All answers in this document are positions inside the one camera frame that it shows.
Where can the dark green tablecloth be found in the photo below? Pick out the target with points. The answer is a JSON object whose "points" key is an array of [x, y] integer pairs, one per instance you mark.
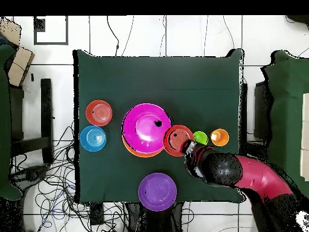
{"points": [[135, 79], [4, 120], [284, 108]]}

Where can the large orange bowl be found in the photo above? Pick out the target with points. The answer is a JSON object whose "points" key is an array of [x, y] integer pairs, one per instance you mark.
{"points": [[144, 154]]}

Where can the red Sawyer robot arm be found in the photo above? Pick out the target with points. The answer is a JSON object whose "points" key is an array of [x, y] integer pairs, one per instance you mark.
{"points": [[253, 174]]}

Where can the black stand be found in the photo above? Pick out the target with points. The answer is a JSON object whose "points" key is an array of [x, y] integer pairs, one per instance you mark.
{"points": [[46, 108]]}

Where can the large pink bowl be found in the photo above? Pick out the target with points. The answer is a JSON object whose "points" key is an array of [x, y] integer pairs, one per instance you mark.
{"points": [[142, 128]]}

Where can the purple bowl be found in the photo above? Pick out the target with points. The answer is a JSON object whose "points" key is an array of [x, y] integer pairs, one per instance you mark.
{"points": [[157, 192]]}

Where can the grey floor stand base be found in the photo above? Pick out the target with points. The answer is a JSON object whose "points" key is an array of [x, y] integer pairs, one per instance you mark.
{"points": [[31, 174]]}

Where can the black case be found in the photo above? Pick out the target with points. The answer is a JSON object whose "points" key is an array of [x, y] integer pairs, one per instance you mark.
{"points": [[260, 111]]}

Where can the small red bowl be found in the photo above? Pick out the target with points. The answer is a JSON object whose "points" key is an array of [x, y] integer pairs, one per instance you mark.
{"points": [[99, 112], [175, 142]]}

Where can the black floor frame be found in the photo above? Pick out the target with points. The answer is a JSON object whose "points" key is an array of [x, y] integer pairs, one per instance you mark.
{"points": [[39, 25]]}

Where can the orange cup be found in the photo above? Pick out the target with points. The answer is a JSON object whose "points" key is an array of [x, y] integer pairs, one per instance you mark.
{"points": [[222, 139]]}

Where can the black power adapter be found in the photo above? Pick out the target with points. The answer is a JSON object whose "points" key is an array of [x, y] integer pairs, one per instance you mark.
{"points": [[97, 215]]}

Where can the white box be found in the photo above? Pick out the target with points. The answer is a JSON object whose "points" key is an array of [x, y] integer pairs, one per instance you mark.
{"points": [[305, 135]]}

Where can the cardboard box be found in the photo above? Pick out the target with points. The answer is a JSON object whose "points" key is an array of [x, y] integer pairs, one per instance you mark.
{"points": [[10, 30], [20, 65]]}

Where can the green cup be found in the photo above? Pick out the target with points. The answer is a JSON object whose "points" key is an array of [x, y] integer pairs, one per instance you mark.
{"points": [[201, 137]]}

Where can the small blue bowl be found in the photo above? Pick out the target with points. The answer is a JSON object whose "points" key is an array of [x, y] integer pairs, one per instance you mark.
{"points": [[93, 138]]}

